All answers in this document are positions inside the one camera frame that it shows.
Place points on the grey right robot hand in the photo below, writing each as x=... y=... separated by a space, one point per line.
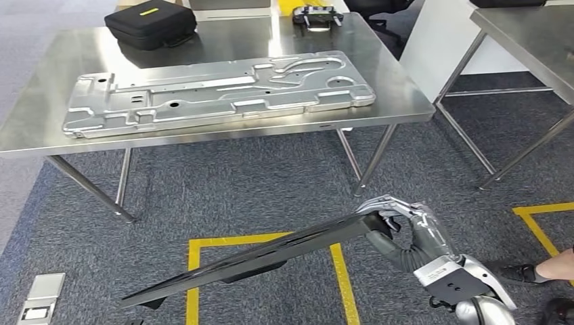
x=430 y=237

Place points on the black perforated panel part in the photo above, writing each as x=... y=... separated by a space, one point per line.
x=269 y=255

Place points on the person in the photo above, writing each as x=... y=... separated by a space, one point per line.
x=556 y=267

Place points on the white cabinet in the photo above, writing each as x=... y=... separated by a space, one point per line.
x=439 y=45

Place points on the stainless steel table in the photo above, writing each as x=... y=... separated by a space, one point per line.
x=224 y=49
x=529 y=36

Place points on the black office chair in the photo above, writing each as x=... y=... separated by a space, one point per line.
x=376 y=11

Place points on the black zip case yellow stripe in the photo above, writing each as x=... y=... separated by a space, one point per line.
x=506 y=2
x=148 y=22

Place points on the black remote controller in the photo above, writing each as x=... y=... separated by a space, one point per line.
x=318 y=17

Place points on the white desk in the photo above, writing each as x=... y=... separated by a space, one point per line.
x=341 y=5

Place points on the stamped silver metal panel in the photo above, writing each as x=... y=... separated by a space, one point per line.
x=202 y=96

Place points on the silver floor outlet plate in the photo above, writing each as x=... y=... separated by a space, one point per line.
x=46 y=285
x=37 y=312

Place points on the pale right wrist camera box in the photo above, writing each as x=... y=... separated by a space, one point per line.
x=448 y=278

